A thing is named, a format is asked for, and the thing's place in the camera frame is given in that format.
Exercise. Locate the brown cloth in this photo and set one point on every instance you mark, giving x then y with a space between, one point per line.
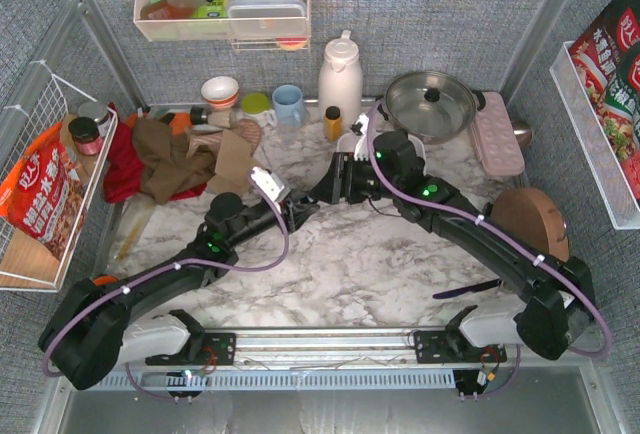
168 169

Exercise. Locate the white right wall basket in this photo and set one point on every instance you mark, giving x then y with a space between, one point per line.
613 187

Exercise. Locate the orange mug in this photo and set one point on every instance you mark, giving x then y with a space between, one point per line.
104 280

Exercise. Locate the steel ladle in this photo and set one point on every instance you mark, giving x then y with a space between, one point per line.
522 132

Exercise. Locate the steel pot with lid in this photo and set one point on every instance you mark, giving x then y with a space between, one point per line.
431 105

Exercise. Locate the red seasoning packet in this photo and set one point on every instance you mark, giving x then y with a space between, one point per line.
606 59

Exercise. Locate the black bottle cap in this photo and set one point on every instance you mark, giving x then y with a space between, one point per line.
198 115

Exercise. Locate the silver lid jar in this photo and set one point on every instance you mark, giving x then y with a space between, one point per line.
98 112

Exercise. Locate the clear plastic food container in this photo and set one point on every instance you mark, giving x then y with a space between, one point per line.
266 19

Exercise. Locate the pink egg tray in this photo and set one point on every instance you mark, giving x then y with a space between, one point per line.
493 138

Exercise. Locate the clear glass cup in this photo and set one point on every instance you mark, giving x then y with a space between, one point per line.
287 135

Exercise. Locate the striped pink towel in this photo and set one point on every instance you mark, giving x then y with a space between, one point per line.
212 137

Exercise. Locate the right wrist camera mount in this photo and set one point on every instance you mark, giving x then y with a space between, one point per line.
360 130

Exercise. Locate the red lid jar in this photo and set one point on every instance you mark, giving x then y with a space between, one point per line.
86 136

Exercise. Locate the round wooden cutting board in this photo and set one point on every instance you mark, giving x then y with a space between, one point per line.
530 215

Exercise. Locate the purple knife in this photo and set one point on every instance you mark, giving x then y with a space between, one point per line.
475 288

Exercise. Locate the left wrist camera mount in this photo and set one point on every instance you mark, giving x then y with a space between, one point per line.
269 184

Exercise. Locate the red cloth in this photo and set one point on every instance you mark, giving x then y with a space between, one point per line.
123 176

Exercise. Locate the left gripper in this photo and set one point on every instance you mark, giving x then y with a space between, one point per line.
291 210

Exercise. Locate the orange striped bowl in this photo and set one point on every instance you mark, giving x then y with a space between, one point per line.
220 92

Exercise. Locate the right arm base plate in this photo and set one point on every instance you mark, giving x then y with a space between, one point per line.
442 346

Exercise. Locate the orange plate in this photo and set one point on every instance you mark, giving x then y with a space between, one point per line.
180 123

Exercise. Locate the white plastic storage basket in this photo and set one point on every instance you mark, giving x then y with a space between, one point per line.
347 142

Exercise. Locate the brown cardboard piece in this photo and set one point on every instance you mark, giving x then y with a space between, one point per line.
234 162

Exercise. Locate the white thermos jug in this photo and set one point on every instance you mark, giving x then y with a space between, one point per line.
340 82

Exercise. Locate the cream wall basket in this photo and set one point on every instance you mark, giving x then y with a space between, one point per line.
170 20

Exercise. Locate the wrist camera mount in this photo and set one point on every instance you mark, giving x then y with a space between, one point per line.
269 184
360 130

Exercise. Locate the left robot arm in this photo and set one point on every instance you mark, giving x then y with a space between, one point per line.
85 336

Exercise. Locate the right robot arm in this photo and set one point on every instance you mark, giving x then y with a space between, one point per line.
556 294

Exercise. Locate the white wire side basket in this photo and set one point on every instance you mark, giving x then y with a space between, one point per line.
26 265

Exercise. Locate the orange snack bag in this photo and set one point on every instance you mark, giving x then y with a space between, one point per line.
40 197

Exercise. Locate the orange juice bottle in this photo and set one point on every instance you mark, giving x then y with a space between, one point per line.
332 123

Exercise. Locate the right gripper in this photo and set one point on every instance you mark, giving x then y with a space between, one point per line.
338 181

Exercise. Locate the blue mug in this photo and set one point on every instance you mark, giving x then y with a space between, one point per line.
289 107

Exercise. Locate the green lid cup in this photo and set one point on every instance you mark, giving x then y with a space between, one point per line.
256 107

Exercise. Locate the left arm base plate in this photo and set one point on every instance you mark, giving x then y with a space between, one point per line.
215 349

